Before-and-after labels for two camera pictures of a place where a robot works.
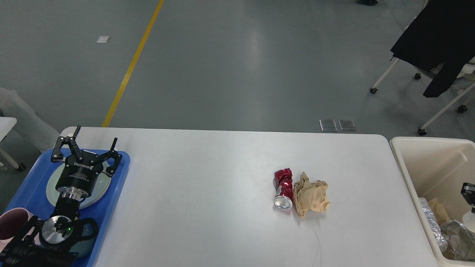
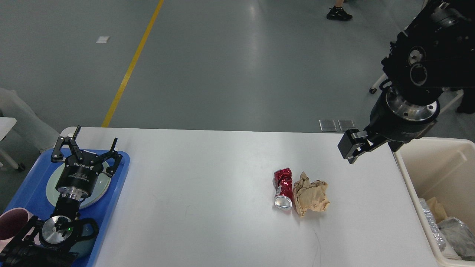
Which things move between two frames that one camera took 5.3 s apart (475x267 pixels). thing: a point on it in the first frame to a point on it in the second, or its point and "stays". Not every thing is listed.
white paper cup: (468, 220) to (449, 253)
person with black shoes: (368, 2) to (337, 12)
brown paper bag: (439, 211) stays
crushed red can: (282, 183) stays
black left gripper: (81, 171) stays
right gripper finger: (468, 191) to (385, 124)
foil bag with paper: (460, 244) stays
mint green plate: (98, 190) stays
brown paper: (308, 195) stays
